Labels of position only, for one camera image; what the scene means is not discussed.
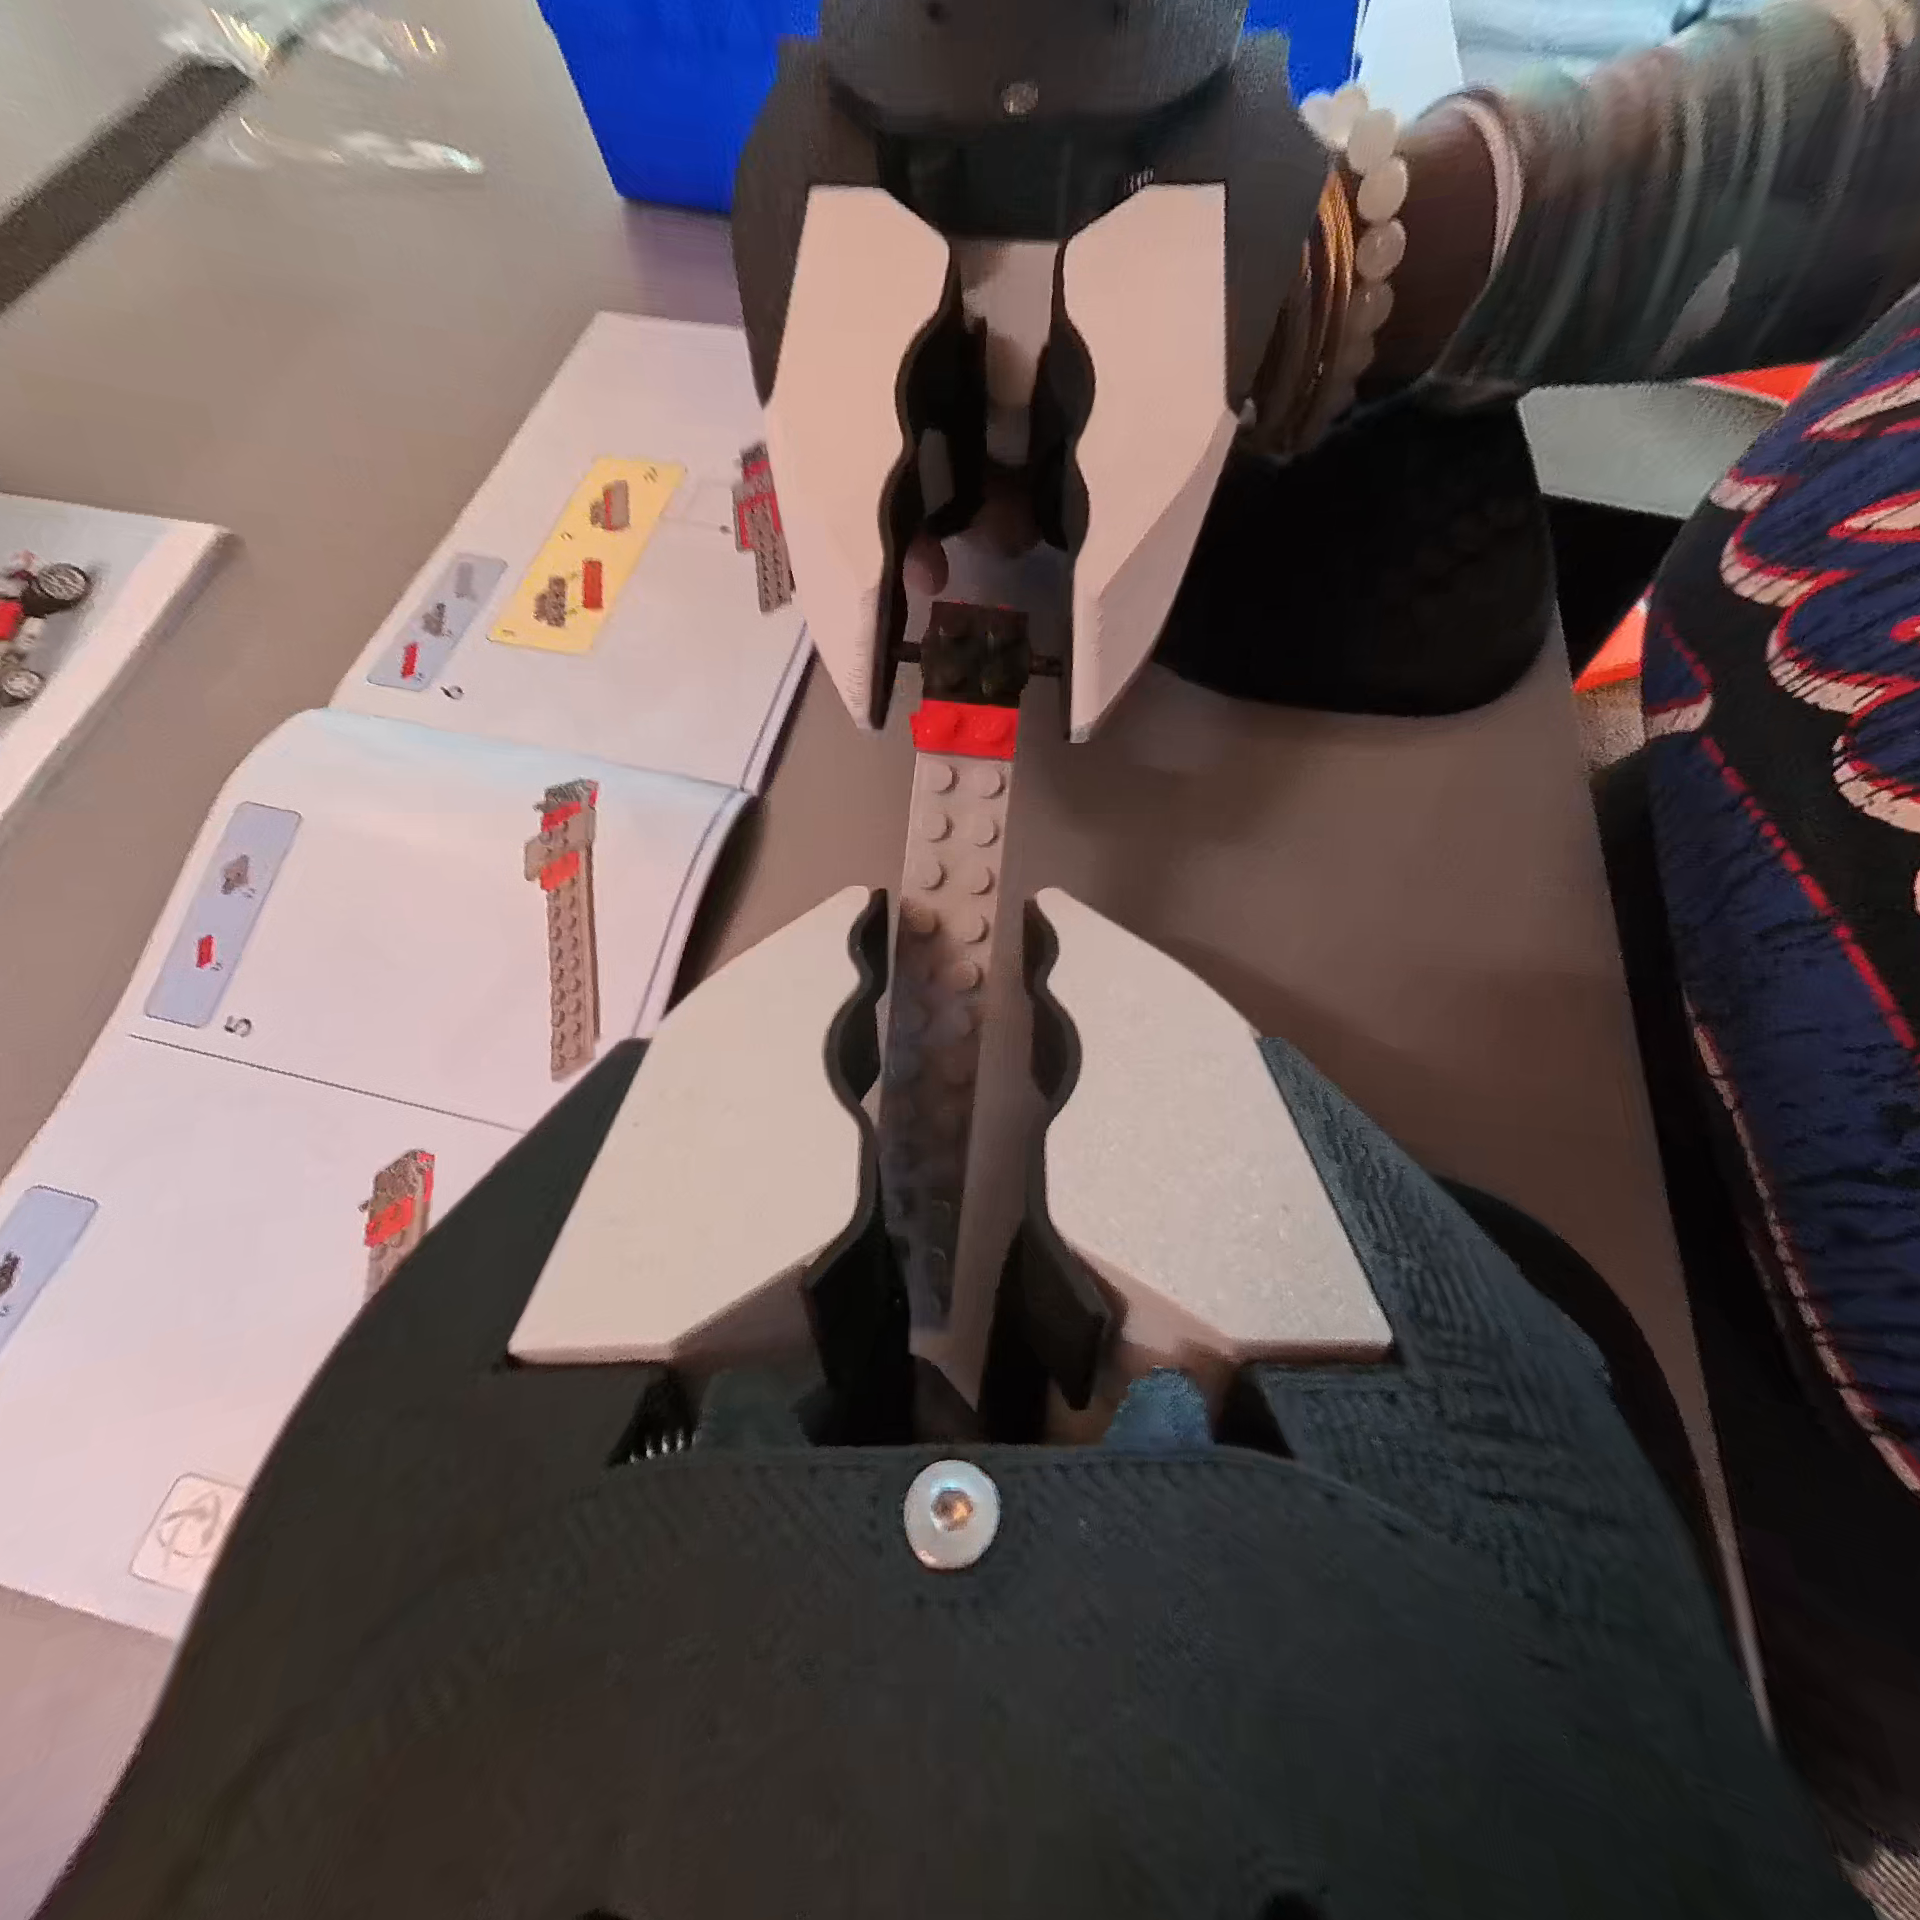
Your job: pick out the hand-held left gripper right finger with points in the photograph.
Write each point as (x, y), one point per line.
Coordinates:
(1200, 1170)

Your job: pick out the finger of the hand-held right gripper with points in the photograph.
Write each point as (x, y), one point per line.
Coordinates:
(1162, 418)
(834, 418)

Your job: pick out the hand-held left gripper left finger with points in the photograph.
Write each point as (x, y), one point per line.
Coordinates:
(718, 1141)

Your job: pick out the blue plastic bin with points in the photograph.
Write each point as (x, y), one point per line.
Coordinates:
(659, 90)

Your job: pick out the grey lego plate assembly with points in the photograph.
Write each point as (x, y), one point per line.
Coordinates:
(961, 871)

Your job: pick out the person's right forearm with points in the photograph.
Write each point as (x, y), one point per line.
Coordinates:
(1650, 193)

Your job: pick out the open lego instruction booklet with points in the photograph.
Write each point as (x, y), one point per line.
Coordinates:
(450, 933)

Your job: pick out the clear empty plastic bag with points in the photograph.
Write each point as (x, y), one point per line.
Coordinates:
(377, 152)
(313, 33)

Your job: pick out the black textured wrist rest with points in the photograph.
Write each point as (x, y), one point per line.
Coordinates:
(1379, 569)

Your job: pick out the grey chair armrest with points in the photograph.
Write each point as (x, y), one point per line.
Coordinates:
(1632, 441)

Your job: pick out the person's printed dress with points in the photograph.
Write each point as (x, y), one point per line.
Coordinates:
(1800, 898)

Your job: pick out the orange chair frame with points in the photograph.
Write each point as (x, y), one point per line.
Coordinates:
(1614, 643)

